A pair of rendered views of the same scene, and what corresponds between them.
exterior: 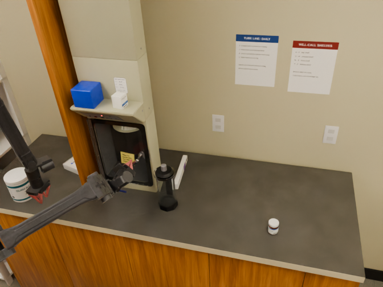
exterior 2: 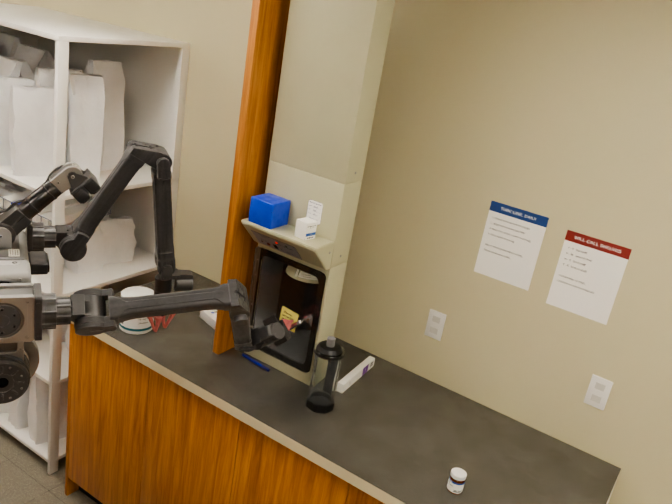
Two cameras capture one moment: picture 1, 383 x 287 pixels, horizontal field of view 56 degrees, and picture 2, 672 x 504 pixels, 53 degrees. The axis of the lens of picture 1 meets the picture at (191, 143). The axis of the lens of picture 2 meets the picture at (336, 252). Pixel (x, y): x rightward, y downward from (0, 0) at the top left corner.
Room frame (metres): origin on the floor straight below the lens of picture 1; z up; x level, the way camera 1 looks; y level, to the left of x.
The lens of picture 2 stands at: (-0.62, -0.26, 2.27)
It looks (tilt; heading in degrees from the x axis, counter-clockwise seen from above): 20 degrees down; 12
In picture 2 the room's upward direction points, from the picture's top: 10 degrees clockwise
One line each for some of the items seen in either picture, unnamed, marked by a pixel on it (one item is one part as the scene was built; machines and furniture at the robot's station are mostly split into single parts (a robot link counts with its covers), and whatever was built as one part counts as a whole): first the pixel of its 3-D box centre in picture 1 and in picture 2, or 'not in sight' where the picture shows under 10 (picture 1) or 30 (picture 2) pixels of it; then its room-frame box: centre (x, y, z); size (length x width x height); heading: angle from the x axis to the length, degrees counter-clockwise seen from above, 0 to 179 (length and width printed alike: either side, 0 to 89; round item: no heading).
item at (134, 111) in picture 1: (108, 114); (285, 244); (1.47, 0.38, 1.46); 0.32 x 0.12 x 0.10; 73
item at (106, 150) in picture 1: (122, 154); (283, 310); (1.52, 0.37, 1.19); 0.30 x 0.01 x 0.40; 72
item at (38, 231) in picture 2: not in sight; (40, 236); (1.04, 1.02, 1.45); 0.09 x 0.08 x 0.12; 41
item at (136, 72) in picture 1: (128, 118); (309, 267); (1.65, 0.33, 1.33); 0.32 x 0.25 x 0.77; 73
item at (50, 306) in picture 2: not in sight; (52, 311); (0.66, 0.70, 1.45); 0.09 x 0.08 x 0.12; 41
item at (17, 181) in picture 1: (20, 184); (137, 310); (1.53, 0.96, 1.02); 0.13 x 0.13 x 0.15
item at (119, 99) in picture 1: (119, 100); (305, 228); (1.45, 0.31, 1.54); 0.05 x 0.05 x 0.06; 65
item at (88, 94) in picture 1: (87, 94); (269, 210); (1.50, 0.46, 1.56); 0.10 x 0.10 x 0.09; 73
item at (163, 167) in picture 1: (163, 170); (330, 346); (1.38, 0.14, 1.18); 0.09 x 0.09 x 0.07
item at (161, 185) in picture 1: (166, 188); (324, 376); (1.38, 0.14, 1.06); 0.11 x 0.11 x 0.21
